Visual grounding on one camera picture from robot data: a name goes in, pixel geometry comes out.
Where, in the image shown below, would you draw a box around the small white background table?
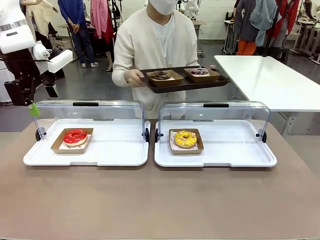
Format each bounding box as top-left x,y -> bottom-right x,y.
223,19 -> 239,55

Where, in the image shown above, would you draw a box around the cardboard tray of chocolate donut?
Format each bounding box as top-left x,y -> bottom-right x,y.
146,69 -> 185,88

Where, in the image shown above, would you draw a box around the white display tray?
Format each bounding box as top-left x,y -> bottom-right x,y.
154,119 -> 278,168
22,119 -> 150,167

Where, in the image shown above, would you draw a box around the cardboard tray of yellow donut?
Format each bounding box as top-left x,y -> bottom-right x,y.
168,128 -> 205,156

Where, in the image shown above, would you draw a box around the black lid handle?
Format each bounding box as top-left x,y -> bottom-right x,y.
203,102 -> 230,109
72,101 -> 99,108

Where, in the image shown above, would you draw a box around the white printed paper liner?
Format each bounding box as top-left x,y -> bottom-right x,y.
61,134 -> 91,150
169,130 -> 199,151
149,74 -> 176,82

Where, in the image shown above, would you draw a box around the red hanging jacket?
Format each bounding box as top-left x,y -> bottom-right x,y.
266,0 -> 301,48

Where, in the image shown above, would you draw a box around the figure grey top orange trousers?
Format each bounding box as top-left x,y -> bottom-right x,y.
233,0 -> 259,56

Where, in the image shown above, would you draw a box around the person's right forearm cream sleeve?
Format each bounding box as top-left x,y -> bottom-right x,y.
111,61 -> 133,88

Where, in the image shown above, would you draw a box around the pink hanging garment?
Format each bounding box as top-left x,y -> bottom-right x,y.
90,0 -> 109,40

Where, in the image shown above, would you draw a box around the cardboard tray of red donut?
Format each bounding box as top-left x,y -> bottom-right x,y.
50,127 -> 94,154

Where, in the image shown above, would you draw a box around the person's right hand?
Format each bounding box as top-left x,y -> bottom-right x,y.
124,69 -> 146,88

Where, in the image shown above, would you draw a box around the clear plastic tray lid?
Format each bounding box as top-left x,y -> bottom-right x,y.
31,99 -> 147,141
157,100 -> 272,141

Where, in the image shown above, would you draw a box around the white side table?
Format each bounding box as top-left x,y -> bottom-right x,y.
214,54 -> 320,136

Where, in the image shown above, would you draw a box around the yellow sprinkled donut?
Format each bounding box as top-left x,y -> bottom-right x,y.
174,130 -> 198,149

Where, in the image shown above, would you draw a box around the red hanging garment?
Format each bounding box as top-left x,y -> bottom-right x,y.
99,12 -> 115,46

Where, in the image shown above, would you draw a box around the white framed background desks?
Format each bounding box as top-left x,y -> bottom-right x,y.
291,19 -> 320,63

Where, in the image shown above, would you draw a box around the grey metal background table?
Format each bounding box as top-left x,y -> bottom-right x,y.
193,19 -> 208,59

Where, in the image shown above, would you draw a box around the light blue hanging garment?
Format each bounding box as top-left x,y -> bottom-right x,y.
249,0 -> 278,48

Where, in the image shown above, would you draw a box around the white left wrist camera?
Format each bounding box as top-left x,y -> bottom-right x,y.
46,49 -> 74,74

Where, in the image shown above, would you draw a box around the person in cream cardigan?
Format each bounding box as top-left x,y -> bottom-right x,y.
111,0 -> 201,120

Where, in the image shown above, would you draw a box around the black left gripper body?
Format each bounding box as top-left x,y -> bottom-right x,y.
0,48 -> 41,84

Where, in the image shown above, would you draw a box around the black serving tray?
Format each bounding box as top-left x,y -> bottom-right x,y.
139,65 -> 232,95

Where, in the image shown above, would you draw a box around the purple glazed donut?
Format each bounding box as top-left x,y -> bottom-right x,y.
189,67 -> 211,77

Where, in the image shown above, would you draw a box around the person's left forearm cream sleeve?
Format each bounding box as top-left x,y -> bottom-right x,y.
187,52 -> 201,68

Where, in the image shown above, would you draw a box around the person in blue jacket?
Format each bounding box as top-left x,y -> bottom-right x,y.
57,0 -> 99,68

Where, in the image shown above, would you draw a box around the white face mask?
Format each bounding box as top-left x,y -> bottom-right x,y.
148,0 -> 177,16

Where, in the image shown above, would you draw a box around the figure cream top black trousers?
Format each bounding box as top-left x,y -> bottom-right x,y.
24,0 -> 66,80

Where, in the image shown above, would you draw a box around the chocolate sprinkled donut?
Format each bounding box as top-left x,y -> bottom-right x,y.
149,71 -> 172,81

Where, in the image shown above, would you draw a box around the red glazed donut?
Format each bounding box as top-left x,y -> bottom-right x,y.
62,128 -> 88,147

